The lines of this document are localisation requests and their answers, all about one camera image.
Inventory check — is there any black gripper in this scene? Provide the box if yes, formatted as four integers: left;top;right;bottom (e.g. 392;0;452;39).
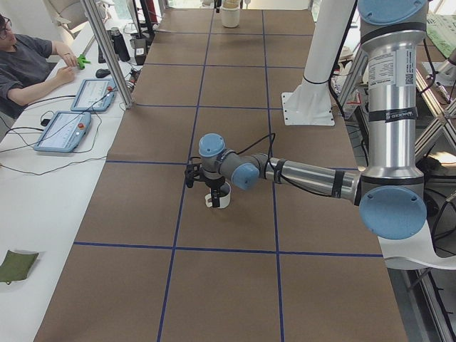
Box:
203;170;225;208

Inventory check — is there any white cup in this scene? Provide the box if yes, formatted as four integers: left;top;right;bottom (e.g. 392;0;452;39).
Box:
204;182;231;209

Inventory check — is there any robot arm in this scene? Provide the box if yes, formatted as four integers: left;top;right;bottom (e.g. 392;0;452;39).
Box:
185;1;428;240

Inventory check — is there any far blue teach pendant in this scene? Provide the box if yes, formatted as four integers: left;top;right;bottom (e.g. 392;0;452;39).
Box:
71;78;116;112

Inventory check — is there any blue teach pendant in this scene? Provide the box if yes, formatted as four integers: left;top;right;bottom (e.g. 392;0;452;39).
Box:
33;111;91;153
71;78;116;112

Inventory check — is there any near blue teach pendant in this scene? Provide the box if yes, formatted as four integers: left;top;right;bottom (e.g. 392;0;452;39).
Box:
33;111;91;153

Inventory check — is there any black computer mouse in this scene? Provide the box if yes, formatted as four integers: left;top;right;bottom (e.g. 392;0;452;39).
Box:
95;68;110;78

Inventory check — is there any black water bottle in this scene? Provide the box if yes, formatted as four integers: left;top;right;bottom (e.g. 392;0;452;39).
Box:
110;26;130;62

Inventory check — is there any green plastic toy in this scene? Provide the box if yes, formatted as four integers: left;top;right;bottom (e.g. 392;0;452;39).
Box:
77;54;91;70

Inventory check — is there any white chair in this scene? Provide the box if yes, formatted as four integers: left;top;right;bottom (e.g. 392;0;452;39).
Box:
378;225;455;270

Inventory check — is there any green cloth pouch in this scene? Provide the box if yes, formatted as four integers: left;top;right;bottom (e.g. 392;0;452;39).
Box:
1;250;38;284

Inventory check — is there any person in grey shirt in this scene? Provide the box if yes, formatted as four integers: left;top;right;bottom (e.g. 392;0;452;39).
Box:
1;16;78;120

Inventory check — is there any white camera mast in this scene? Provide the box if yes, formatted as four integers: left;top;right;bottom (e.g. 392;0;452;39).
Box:
281;0;357;126

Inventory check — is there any aluminium frame post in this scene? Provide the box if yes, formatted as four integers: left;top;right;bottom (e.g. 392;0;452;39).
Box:
81;0;133;109

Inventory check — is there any cream bin with handle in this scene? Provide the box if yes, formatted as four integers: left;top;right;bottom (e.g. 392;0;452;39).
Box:
220;0;241;29

